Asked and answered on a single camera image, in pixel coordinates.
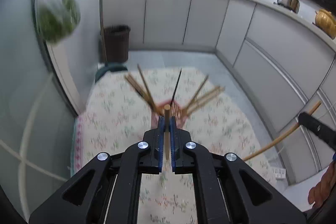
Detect yellow clay pot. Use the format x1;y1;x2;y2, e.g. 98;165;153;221
314;9;336;40

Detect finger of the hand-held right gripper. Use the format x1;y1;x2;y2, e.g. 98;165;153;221
297;112;336;153

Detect pink lattice utensil holder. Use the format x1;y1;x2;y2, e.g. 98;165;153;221
151;98;190;128

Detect pile of wooden chopsticks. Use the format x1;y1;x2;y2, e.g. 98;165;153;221
183;75;226;117

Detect frosted glass door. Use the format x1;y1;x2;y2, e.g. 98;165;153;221
0;0;82;214

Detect black chopstick with gold band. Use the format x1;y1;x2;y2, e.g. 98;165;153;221
171;68;183;108

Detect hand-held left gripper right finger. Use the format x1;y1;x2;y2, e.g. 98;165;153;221
169;115;306;224

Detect dark green round object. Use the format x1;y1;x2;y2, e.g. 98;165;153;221
94;62;128;83

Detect wooden chopstick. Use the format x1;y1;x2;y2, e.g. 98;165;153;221
163;105;171;163
241;100;323;162
137;64;157;110
124;74;154;109

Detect brown trash bin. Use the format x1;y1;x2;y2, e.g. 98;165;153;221
103;25;131;63

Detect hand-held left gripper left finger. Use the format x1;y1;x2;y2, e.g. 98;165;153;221
29;115;165;224

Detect person's right hand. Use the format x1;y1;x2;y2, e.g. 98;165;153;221
308;160;336;210

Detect steel cooking pot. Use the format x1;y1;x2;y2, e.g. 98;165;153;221
276;0;301;14

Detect white power strip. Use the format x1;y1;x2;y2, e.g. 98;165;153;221
270;166;287;180

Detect floral tablecloth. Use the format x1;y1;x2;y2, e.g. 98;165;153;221
70;67;279;224

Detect white kitchen cabinets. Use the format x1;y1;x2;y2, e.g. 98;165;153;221
101;0;336;186

